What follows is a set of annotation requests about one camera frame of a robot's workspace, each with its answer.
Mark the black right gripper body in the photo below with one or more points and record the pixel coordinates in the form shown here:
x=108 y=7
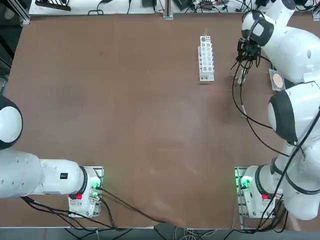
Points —
x=253 y=48

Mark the glass test tube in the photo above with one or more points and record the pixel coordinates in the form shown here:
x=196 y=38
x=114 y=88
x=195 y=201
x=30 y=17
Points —
x=205 y=35

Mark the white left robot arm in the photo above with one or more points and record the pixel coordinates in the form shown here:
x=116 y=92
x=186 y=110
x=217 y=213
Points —
x=25 y=175

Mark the white test tube rack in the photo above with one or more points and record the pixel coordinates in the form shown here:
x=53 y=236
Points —
x=207 y=77

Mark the small black power adapter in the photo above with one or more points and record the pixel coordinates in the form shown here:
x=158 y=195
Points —
x=149 y=2

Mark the aluminium profile rail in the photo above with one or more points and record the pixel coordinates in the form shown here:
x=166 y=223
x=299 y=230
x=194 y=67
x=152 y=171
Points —
x=25 y=17
x=316 y=13

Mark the aluminium camera post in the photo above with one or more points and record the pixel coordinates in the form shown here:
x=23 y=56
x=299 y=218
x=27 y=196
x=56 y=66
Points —
x=168 y=10

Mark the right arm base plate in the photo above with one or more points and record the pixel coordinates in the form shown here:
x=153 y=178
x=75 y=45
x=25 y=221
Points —
x=237 y=175

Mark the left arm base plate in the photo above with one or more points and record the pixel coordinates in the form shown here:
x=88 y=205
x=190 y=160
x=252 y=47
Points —
x=101 y=172

